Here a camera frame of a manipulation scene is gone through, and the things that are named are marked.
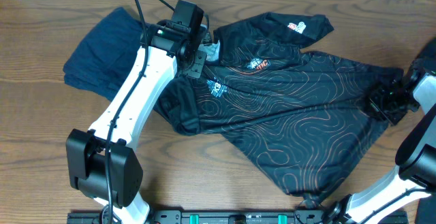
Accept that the black fabric at right edge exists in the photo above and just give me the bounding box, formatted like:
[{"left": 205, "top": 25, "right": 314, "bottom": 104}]
[{"left": 415, "top": 196, "right": 436, "bottom": 224}]

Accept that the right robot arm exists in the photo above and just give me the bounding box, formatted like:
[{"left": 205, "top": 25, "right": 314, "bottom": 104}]
[{"left": 323, "top": 57, "right": 435, "bottom": 223}]

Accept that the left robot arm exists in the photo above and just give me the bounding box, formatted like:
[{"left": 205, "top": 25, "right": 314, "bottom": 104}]
[{"left": 65, "top": 0, "right": 209, "bottom": 223}]

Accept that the black orange patterned sports jersey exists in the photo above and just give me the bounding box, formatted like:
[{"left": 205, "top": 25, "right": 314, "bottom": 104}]
[{"left": 155, "top": 12, "right": 403, "bottom": 205}]

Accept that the black aluminium mounting rail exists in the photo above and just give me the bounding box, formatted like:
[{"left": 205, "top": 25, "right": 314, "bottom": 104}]
[{"left": 67, "top": 210, "right": 409, "bottom": 224}]

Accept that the folded dark blue garment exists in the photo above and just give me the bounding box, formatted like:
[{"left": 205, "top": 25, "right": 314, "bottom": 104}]
[{"left": 63, "top": 7, "right": 149, "bottom": 101}]

